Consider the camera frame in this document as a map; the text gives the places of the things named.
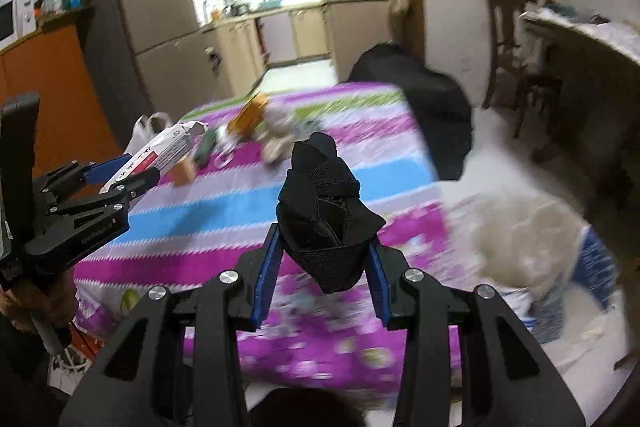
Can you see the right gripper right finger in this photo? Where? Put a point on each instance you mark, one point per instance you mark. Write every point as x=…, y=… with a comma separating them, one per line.
x=507, y=379

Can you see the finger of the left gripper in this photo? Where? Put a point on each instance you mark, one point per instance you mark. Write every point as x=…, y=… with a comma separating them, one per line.
x=70, y=178
x=122, y=193

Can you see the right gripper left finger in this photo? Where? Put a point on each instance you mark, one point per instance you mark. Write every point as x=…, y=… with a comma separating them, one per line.
x=174, y=361

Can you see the long white red box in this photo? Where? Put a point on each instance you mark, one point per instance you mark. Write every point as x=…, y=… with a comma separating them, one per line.
x=162, y=152

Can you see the white cloth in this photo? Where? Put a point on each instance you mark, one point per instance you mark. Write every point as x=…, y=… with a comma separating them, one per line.
x=278, y=133

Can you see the black fabric pouch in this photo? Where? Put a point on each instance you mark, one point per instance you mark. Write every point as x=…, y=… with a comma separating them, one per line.
x=325, y=227

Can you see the white lined trash bin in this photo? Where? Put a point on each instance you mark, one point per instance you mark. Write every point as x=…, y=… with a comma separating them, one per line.
x=534, y=247

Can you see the beige kitchen base cabinets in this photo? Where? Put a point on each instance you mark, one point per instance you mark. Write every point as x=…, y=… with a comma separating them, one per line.
x=336, y=30

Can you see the orange wooden cabinet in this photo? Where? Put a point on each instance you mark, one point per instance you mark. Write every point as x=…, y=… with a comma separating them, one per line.
x=71, y=123

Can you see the small brown box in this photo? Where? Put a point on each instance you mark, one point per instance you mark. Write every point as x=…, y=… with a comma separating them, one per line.
x=184, y=172

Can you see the white plastic bag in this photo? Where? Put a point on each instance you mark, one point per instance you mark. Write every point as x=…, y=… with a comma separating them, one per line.
x=145, y=129

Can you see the green scouring cloth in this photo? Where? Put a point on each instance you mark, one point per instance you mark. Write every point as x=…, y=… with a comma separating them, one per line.
x=205, y=149

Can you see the colourful floral tablecloth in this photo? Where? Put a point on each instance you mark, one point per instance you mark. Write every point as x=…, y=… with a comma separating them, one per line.
x=181, y=236

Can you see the gold foil package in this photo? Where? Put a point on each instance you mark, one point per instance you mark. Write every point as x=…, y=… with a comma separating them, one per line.
x=250, y=116

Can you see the white microwave oven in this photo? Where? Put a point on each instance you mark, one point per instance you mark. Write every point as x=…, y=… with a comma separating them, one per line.
x=17, y=20

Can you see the grey refrigerator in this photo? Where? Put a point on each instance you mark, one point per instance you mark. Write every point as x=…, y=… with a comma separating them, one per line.
x=151, y=56

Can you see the black bag behind table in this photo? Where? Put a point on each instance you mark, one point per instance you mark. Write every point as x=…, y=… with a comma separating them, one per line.
x=438, y=104

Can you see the dark wooden side table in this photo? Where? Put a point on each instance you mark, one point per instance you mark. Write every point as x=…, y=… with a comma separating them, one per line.
x=593, y=117

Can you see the wooden chair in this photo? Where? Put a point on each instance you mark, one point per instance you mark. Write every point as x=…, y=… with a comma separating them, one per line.
x=530, y=88

